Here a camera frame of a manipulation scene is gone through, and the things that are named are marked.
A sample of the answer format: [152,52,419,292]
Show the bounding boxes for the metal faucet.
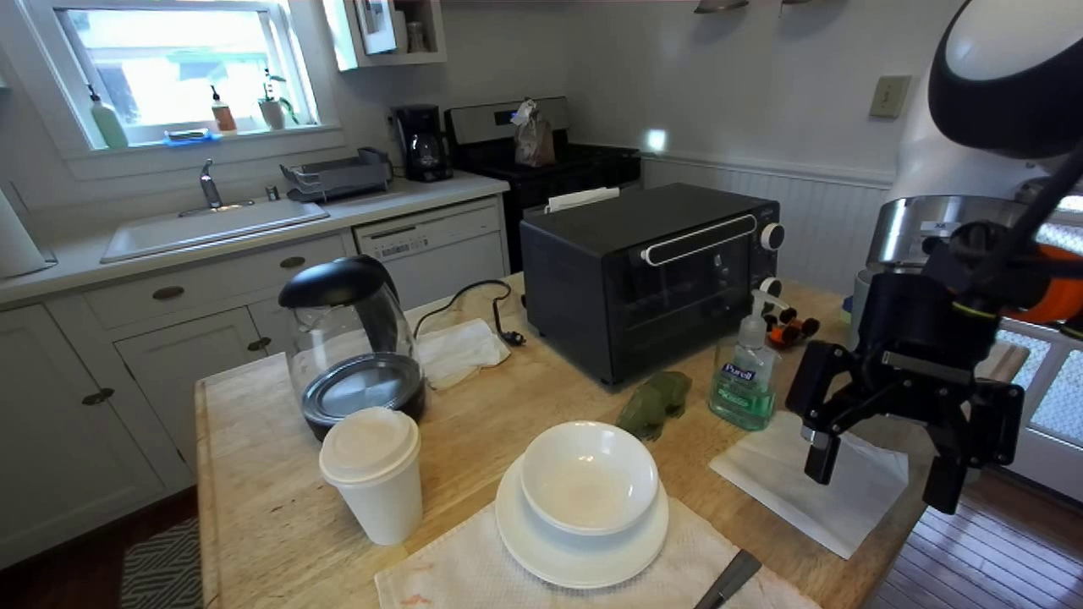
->
[197,158,228,213]

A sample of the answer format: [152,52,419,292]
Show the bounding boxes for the stained white cloth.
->
[372,495,822,609]

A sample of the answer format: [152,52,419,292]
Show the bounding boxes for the black toaster oven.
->
[519,183,787,394]

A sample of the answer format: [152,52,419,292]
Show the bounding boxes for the blue dish sponge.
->
[159,127,221,154]

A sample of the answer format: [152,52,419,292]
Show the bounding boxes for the white glass pane door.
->
[990,314,1083,504]

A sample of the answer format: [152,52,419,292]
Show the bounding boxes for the glass electric kettle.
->
[273,255,431,443]

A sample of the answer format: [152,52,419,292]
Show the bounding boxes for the white wall shelf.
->
[318,0,449,76]

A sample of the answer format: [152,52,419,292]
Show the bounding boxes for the black steel stove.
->
[443,95,644,273]

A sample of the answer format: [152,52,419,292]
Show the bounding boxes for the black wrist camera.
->
[921,218,1051,314]

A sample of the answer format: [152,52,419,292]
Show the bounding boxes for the green soap bottle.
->
[85,85,131,155]

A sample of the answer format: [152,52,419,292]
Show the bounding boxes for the white paper napkin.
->
[707,408,914,562]

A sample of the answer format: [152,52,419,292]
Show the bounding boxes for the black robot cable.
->
[990,147,1083,273]

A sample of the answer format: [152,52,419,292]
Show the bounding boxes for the black coffee maker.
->
[386,103,457,185]

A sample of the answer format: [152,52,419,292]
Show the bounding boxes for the brown paper bag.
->
[507,95,557,173]

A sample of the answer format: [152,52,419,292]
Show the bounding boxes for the clear spray bottle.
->
[255,68,296,133]

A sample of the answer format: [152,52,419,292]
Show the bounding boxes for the white ceramic bowl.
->
[513,419,664,542]

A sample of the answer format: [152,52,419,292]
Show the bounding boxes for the beige light switch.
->
[865,72,914,127]

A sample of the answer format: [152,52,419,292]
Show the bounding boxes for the orange toy car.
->
[762,302,826,351]

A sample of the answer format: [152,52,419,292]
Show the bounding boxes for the white kitchen sink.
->
[99,195,330,267]

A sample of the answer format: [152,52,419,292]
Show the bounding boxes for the red bottle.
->
[205,80,239,137]

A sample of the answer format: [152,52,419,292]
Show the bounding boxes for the white ceramic plate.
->
[489,455,672,595]

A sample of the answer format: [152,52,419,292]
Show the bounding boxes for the white counter cabinet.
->
[0,173,513,573]

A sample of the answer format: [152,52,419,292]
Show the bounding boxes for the kitchen window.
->
[21,0,343,155]

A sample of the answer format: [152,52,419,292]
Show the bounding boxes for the green scrubbing cloth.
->
[611,369,695,443]

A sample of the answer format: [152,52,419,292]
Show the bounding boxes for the white lidded paper cup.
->
[316,405,426,552]

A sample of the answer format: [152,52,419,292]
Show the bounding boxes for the grey dish rack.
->
[277,147,396,208]

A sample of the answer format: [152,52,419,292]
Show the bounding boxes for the black power cord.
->
[405,273,528,351]

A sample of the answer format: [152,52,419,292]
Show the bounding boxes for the green hand soap dispenser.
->
[707,287,786,438]

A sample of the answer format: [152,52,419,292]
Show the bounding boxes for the grey floor rug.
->
[114,518,205,609]

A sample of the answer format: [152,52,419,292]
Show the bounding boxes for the small white cloth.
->
[409,314,513,395]

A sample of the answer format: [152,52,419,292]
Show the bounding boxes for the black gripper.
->
[786,267,1029,518]

